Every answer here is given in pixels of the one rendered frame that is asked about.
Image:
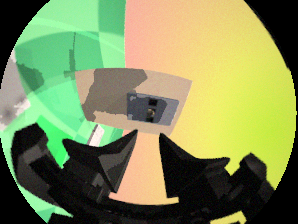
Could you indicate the bright green square patch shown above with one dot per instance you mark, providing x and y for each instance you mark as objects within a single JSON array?
[{"x": 55, "y": 136}]

